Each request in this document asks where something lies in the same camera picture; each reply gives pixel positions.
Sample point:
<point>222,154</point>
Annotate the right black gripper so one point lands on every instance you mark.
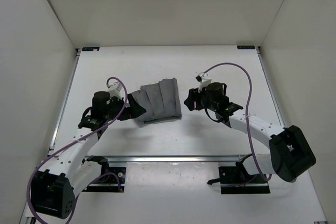
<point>192,99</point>

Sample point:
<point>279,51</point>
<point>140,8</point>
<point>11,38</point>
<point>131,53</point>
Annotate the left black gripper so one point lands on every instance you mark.
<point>134,109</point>

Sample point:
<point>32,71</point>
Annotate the grey pleated skirt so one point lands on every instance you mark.
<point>161,101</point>

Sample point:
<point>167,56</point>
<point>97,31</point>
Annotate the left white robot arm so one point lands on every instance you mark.
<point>56,185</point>

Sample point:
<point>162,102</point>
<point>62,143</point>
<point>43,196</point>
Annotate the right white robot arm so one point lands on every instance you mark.
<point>290,154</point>

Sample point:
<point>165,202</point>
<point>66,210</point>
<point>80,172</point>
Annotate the left blue corner label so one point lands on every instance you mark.
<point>90,49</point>

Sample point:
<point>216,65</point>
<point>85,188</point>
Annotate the blue corner label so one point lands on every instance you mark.
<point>90,49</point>
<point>245,47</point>

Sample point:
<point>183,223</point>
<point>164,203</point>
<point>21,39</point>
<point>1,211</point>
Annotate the right blue corner label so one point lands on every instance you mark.
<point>245,47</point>

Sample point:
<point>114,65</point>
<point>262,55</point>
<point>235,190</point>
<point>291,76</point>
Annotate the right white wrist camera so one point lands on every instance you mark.
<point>204,80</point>

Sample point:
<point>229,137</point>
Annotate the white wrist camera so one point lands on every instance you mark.
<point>204,80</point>
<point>114,90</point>

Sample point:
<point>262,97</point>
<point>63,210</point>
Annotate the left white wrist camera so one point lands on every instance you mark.
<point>114,90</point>

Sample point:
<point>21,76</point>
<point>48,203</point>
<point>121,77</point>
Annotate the aluminium front rail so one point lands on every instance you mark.
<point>174,159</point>

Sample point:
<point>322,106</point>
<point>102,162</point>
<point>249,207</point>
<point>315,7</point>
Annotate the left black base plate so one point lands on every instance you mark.
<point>113,180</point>

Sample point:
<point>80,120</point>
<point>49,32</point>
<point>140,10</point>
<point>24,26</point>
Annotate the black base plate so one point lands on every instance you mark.
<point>232,181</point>
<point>113,180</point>

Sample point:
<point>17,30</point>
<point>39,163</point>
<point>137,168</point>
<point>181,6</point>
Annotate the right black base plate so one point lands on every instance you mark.
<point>232,181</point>

